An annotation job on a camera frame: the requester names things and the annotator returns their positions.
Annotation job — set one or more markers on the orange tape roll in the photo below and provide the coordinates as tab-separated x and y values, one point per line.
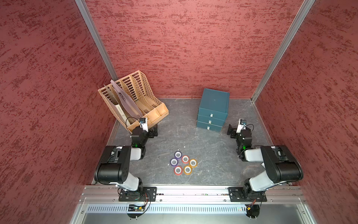
193	163
187	170

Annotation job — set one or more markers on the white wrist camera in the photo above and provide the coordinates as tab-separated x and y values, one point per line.
241	125
144	124

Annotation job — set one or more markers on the white beige paper folder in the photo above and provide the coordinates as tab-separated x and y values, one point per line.
119	108

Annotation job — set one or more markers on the red tape roll front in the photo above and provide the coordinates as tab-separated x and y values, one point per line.
178	170

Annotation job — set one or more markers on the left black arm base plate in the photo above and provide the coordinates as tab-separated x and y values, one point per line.
147	194

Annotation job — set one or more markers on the aluminium front rail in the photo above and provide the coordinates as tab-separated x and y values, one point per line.
194	199

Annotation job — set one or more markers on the purple tape roll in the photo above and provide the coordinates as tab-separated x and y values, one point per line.
174	162
178	155

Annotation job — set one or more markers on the purple tape roll back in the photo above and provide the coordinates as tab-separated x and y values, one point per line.
178	155

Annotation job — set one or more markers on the red tape roll middle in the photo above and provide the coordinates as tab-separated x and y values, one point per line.
185	159

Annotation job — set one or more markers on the grey translucent folder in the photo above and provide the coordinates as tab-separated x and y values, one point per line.
129	105

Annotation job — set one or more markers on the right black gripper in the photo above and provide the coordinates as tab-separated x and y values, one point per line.
233	131

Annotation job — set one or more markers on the beige plastic file organizer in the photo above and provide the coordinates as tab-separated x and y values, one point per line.
138	88

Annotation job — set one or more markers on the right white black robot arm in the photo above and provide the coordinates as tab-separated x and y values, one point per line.
279	163

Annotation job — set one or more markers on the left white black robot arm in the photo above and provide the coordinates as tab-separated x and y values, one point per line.
113	167

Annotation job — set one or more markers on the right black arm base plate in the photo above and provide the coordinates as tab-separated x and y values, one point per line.
245	194

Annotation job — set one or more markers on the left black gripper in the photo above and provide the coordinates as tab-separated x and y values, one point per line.
150	131

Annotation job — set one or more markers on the aluminium corner post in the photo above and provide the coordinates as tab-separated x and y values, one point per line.
293	29
81	4

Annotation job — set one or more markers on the right aluminium corner post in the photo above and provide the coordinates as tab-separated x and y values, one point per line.
293	29

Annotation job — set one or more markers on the left aluminium corner post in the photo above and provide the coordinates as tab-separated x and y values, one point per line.
81	4

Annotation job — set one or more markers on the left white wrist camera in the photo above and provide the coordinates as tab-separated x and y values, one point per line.
144	124

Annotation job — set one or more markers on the orange tape roll front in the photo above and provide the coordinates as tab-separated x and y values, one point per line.
187	170

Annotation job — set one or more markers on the teal three drawer cabinet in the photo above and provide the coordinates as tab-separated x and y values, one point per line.
213	110

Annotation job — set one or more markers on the red tape roll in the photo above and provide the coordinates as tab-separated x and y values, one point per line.
185	159
178	170

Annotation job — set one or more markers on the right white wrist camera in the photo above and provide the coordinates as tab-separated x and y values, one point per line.
241	125

